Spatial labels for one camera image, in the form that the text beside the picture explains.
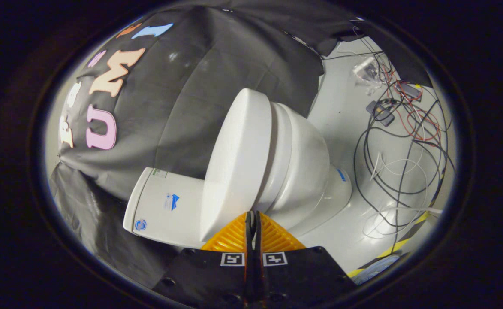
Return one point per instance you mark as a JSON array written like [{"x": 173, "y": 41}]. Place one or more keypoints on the yellow black floor tape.
[{"x": 399, "y": 244}]

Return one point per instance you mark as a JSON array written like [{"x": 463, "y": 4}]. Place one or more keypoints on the white toilet lid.
[{"x": 234, "y": 163}]

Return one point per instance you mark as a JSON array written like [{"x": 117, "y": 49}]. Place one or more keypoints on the clear plastic bag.
[{"x": 366, "y": 71}]

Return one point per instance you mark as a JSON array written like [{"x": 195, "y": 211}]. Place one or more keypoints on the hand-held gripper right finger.
[{"x": 298, "y": 279}]

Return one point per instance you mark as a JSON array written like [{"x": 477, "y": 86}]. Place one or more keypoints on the black backdrop cloth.
[{"x": 182, "y": 94}]

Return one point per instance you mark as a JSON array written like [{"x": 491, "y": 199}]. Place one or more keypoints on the white toilet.
[{"x": 307, "y": 163}]

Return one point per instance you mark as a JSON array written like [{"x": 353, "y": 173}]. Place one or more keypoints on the small black device box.
[
  {"x": 411, "y": 90},
  {"x": 381, "y": 113}
]

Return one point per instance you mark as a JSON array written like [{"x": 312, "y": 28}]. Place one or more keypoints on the white toilet tank cover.
[{"x": 134, "y": 206}]

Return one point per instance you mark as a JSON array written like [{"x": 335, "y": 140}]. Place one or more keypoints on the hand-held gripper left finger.
[{"x": 210, "y": 279}]

